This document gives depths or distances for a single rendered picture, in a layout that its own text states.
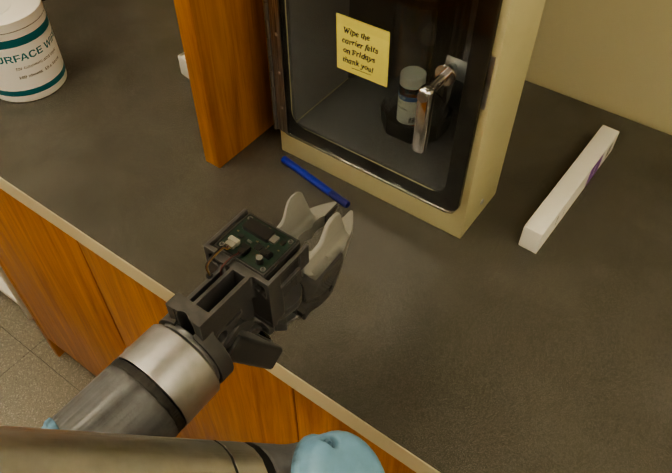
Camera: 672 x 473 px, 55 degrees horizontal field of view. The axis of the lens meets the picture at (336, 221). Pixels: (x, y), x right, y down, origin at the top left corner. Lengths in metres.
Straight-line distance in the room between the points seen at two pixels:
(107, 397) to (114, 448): 0.15
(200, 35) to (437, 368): 0.51
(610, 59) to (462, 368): 0.61
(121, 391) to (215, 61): 0.54
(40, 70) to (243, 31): 0.41
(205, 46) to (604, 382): 0.65
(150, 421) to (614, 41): 0.93
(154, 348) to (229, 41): 0.53
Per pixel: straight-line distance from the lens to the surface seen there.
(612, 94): 1.22
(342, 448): 0.41
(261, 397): 1.03
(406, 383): 0.78
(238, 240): 0.54
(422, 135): 0.75
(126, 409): 0.50
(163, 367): 0.50
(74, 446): 0.35
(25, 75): 1.21
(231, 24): 0.92
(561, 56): 1.22
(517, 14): 0.73
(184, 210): 0.97
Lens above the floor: 1.63
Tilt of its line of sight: 48 degrees down
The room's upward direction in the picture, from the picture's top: straight up
